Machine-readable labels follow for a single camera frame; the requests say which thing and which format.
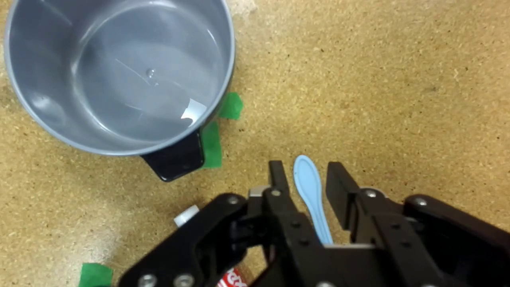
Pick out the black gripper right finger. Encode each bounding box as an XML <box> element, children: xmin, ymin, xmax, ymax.
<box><xmin>323</xmin><ymin>161</ymin><xmax>510</xmax><ymax>287</ymax></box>

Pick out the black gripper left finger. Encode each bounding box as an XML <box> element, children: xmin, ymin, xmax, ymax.
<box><xmin>118</xmin><ymin>159</ymin><xmax>326</xmax><ymax>287</ymax></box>

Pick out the light blue spoon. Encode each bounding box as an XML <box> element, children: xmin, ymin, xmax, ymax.
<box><xmin>291</xmin><ymin>153</ymin><xmax>336</xmax><ymax>247</ymax></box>

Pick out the red marker with white cap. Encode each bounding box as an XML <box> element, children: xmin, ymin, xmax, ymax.
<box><xmin>172</xmin><ymin>202</ymin><xmax>251</xmax><ymax>287</ymax></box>

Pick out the green tape piece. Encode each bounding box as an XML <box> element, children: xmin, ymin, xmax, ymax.
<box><xmin>199</xmin><ymin>121</ymin><xmax>224</xmax><ymax>170</ymax></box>
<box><xmin>218</xmin><ymin>90</ymin><xmax>245</xmax><ymax>122</ymax></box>
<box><xmin>78</xmin><ymin>261</ymin><xmax>114</xmax><ymax>287</ymax></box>

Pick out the grey pot with black handles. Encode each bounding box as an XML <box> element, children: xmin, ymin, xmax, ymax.
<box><xmin>3</xmin><ymin>0</ymin><xmax>237</xmax><ymax>183</ymax></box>

